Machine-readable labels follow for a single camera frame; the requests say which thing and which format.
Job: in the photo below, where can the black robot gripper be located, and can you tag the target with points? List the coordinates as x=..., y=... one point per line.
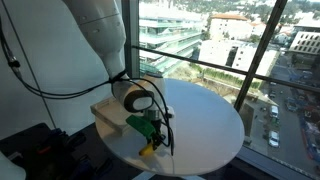
x=155, y=118

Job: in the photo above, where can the yellow banana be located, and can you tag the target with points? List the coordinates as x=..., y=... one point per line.
x=148, y=149

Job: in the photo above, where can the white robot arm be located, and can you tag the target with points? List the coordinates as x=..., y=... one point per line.
x=102, y=25

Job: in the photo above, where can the shallow wooden tray box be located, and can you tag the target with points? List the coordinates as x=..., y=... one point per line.
x=112, y=113

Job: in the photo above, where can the round white table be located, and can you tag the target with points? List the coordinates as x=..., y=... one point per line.
x=208, y=134

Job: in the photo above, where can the black window railing bar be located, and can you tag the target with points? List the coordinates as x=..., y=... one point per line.
x=229, y=69

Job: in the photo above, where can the white rounded object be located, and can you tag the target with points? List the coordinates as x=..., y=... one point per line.
x=9, y=170

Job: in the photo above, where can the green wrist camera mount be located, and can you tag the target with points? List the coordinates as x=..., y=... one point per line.
x=141, y=125

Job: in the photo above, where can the blue handled clamp tool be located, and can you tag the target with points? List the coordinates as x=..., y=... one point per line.
x=84, y=170

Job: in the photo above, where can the orange handled clamp tool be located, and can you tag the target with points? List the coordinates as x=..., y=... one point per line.
x=43, y=150

